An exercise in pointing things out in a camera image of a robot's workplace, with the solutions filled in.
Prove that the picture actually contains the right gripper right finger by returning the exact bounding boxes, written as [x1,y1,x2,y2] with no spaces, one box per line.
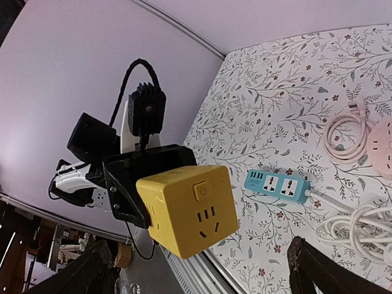
[287,236,390,294]

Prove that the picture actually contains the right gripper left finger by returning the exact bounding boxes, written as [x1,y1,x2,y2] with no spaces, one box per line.
[25,240,119,294]

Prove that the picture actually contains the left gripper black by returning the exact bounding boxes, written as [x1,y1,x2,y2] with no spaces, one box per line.
[103,144,196,228]

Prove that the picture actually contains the yellow cube socket adapter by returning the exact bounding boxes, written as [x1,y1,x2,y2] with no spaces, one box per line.
[136,165,238,259]

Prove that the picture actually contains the teal power strip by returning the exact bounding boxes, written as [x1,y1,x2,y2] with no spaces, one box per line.
[244,170,311,205]

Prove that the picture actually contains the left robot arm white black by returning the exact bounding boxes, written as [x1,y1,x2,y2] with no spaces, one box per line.
[49,113,196,228]

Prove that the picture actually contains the pink round power strip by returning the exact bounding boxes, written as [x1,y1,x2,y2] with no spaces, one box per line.
[366,118,392,179]

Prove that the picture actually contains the floral table mat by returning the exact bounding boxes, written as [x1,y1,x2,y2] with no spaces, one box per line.
[184,24,391,293]

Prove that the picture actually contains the white power strip cable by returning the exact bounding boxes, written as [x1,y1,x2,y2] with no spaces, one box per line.
[304,188,392,266]

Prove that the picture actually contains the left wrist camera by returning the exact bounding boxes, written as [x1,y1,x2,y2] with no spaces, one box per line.
[128,83,167,138]

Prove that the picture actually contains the aluminium front rail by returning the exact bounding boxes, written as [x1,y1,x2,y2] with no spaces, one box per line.
[160,246,246,294]

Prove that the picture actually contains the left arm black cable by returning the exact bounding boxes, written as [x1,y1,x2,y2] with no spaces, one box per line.
[108,58,163,126]

